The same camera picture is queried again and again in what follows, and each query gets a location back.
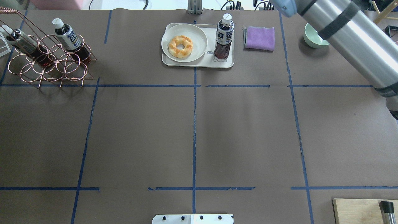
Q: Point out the tea bottle white cap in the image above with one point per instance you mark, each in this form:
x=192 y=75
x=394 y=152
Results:
x=224 y=37

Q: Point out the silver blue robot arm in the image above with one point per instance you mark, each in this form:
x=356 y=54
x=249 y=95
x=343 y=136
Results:
x=358 y=39

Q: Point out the cream serving tray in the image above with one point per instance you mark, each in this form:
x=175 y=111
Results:
x=208 y=60

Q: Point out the black glass holder tray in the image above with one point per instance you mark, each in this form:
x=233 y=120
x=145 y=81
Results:
x=391 y=31

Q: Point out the glazed donut pastry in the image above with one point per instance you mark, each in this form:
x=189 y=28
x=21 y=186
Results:
x=180 y=46

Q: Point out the cream round plate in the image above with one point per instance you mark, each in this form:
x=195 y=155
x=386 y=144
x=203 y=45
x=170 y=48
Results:
x=194 y=33

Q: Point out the purple folded cloth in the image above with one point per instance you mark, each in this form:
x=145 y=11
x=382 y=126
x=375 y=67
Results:
x=260 y=38

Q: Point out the orange black power strip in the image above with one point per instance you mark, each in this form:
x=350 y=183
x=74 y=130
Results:
x=257 y=5

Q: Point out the mint green bowl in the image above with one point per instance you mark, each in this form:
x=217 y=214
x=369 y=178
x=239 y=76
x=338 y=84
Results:
x=312 y=38

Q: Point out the wooden cutting board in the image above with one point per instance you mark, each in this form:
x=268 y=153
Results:
x=360 y=211

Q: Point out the pink storage box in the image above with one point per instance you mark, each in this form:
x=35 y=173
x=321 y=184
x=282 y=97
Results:
x=58 y=4

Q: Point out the wooden cup stand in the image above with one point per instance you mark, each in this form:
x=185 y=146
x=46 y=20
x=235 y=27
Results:
x=384 y=14

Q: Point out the steel muddler black tip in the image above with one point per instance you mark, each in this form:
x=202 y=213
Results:
x=388 y=214

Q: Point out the aluminium frame post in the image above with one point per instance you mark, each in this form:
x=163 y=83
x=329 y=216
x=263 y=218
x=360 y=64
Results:
x=194 y=7

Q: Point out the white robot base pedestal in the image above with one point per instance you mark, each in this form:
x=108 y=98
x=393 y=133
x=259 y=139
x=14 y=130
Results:
x=193 y=219

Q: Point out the copper wire bottle rack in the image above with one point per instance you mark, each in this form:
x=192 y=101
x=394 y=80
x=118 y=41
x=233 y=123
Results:
x=58 y=57

